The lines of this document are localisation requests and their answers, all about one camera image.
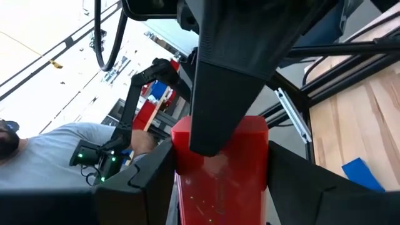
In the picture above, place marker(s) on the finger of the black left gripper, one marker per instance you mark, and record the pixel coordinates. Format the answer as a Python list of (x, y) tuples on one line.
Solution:
[(218, 109)]

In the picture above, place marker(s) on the black table frame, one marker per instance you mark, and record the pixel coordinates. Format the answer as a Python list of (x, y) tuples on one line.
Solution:
[(343, 48)]

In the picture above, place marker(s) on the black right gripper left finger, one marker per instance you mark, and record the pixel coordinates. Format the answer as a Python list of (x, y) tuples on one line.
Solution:
[(150, 193)]

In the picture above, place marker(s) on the person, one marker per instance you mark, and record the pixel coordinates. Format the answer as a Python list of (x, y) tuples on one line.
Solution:
[(47, 156)]

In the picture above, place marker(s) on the blue tape strip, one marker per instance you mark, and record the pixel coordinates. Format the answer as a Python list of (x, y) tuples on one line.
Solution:
[(362, 175)]

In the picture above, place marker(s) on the silver aluminium bracket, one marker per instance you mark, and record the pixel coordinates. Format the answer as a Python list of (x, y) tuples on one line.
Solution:
[(293, 115)]

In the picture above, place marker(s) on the red tray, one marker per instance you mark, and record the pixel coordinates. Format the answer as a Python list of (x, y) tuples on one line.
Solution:
[(218, 187)]

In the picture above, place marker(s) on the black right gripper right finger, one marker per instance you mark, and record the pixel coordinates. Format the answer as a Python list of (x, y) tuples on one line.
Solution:
[(297, 193)]

